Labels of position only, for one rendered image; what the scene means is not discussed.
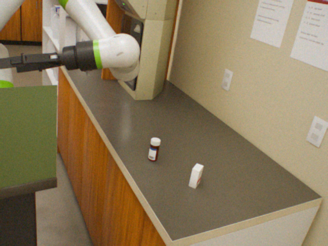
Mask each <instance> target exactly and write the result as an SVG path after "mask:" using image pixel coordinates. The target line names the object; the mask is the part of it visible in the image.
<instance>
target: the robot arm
mask: <svg viewBox="0 0 328 246"><path fill-rule="evenodd" d="M24 1H25V0H0V32H1V30H2V29H3V27H4V25H5V24H6V23H7V21H8V20H9V19H10V17H11V16H12V15H13V14H14V12H15V11H16V10H17V9H18V8H19V7H20V6H21V5H22V4H23V2H24ZM57 1H58V3H59V4H60V6H61V7H63V9H64V10H65V11H66V12H67V13H68V14H69V15H70V17H71V18H72V19H73V20H74V21H75V23H77V24H78V25H79V26H80V28H81V29H82V30H83V31H84V32H85V34H86V35H87V36H88V38H89V39H90V40H89V41H85V40H84V39H82V41H81V42H77V43H76V45H74V46H65V47H63V53H62V54H57V52H53V53H44V54H26V55H25V54H24V53H21V56H14V57H9V52H8V50H7V48H6V47H5V46H3V45H2V44H0V88H11V87H14V84H13V78H12V72H11V68H15V67H16V69H17V73H23V72H28V71H35V70H39V72H42V71H43V70H45V69H50V68H55V67H61V66H65V67H66V69H67V70H69V71H70V70H77V69H80V71H81V72H86V74H87V76H90V71H92V70H95V69H103V68H109V69H110V71H111V73H112V75H113V76H114V77H115V78H116V79H118V80H120V81H131V80H133V79H134V78H135V77H136V76H137V75H138V73H139V70H140V63H139V56H140V47H139V44H138V42H137V40H136V39H135V38H134V37H132V36H131V35H128V34H125V33H120V34H116V33H115V32H114V30H113V29H112V28H111V26H110V25H109V24H108V22H107V21H106V19H105V18H104V16H103V15H102V13H101V11H100V10H99V9H98V7H97V5H96V3H95V2H94V0H57Z"/></svg>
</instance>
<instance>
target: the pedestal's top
mask: <svg viewBox="0 0 328 246"><path fill-rule="evenodd" d="M52 188H57V177H53V178H48V179H44V180H39V181H31V182H27V183H22V184H17V185H13V186H9V187H4V188H0V199H5V198H10V197H14V196H18V195H23V194H28V193H32V192H36V191H41V190H42V191H43V190H48V189H52Z"/></svg>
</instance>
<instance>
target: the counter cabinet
mask: <svg viewBox="0 0 328 246"><path fill-rule="evenodd" d="M57 153H61V155H62V157H63V160H64V163H65V166H66V169H67V172H68V174H69V177H70V180H71V183H72V186H73V189H74V192H75V195H76V198H77V200H78V203H79V206H80V209H81V212H82V214H83V217H84V220H85V223H86V226H87V228H88V231H89V234H90V237H91V239H92V242H93V244H94V246H166V244H165V242H164V241H163V239H162V237H161V236H160V234H159V232H158V231H157V229H156V227H155V226H154V224H153V223H152V221H151V220H150V218H149V216H148V215H147V213H146V211H145V210H144V208H143V206H142V205H141V203H140V201H139V199H138V198H137V196H136V194H135V193H134V192H133V190H132V189H131V187H130V185H129V184H128V182H127V180H126V178H125V177H124V175H123V173H122V172H121V170H120V168H119V167H118V165H117V163H116V161H115V160H114V158H113V156H112V155H111V153H110V151H109V150H108V148H107V146H106V144H105V143H104V141H103V139H102V137H101V136H100V134H99V132H98V131H97V129H96V127H95V126H94V124H93V122H92V120H91V119H90V117H89V115H88V114H87V112H86V111H85V109H84V107H83V106H82V104H81V102H80V101H79V99H78V97H77V96H76V94H75V92H74V91H73V89H72V87H71V85H70V84H69V82H68V80H67V78H66V76H65V75H64V73H63V71H62V69H61V68H60V67H58V108H57ZM319 207H320V206H317V207H313V208H310V209H307V210H304V211H300V212H297V213H294V214H292V215H289V216H286V217H282V218H278V219H275V220H272V221H269V222H265V223H262V224H259V225H255V226H253V227H249V228H246V229H243V230H239V231H236V232H233V233H229V234H225V235H223V236H221V237H217V238H214V239H211V240H207V241H204V242H201V243H197V244H194V245H191V246H301V245H302V243H303V241H304V238H305V236H306V234H307V232H308V230H309V228H310V226H311V224H312V222H313V220H314V217H315V215H316V213H317V211H318V209H319Z"/></svg>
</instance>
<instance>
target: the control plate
mask: <svg viewBox="0 0 328 246"><path fill-rule="evenodd" d="M115 1H116V2H117V3H118V4H119V6H120V7H121V6H122V7H123V6H124V8H126V9H124V8H122V7H121V8H122V9H123V10H125V11H127V12H129V13H132V11H131V10H130V9H129V7H128V6H127V5H126V3H125V2H124V1H121V0H115ZM132 14H133V13H132Z"/></svg>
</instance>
